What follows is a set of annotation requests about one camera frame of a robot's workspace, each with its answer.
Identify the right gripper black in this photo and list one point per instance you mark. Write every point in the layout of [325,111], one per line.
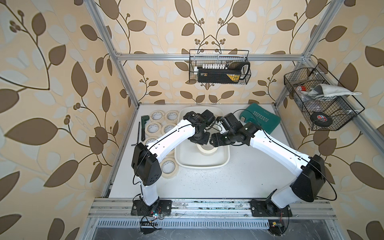
[217,140]

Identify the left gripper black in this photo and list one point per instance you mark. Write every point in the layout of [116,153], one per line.
[199,139]

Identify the masking tape roll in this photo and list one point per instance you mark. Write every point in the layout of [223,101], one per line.
[172,116]
[157,116]
[150,140]
[207,150]
[153,129]
[167,127]
[169,168]

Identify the white plastic storage tray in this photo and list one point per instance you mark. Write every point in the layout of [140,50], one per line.
[187,154]

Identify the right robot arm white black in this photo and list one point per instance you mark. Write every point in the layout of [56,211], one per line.
[309,171]

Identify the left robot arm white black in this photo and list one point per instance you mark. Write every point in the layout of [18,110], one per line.
[147,158]

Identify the black yellow box in basket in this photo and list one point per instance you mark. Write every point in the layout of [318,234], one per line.
[221,76]

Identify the black tape roll red label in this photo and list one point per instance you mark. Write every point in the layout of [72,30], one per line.
[321,120]

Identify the green plastic tool case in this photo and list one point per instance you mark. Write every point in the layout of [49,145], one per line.
[261,117]

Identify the green pipe wrench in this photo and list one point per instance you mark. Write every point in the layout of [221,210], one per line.
[144,120]

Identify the black pen tool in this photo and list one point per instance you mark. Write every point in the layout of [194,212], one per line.
[138,135]

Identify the grey folded cloth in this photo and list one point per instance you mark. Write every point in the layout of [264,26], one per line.
[329,91]

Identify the black wire basket back wall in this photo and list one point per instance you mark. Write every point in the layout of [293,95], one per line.
[216,59]

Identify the black wire basket wall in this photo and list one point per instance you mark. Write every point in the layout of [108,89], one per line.
[216,59]
[342,109]

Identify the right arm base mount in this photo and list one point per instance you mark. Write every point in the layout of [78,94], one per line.
[266,208]

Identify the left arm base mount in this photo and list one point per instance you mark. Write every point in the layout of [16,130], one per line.
[151,207]

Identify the black wire basket right wall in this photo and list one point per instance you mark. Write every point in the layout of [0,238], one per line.
[342,109]

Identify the aluminium front rail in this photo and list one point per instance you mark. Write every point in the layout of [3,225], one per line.
[210,209]

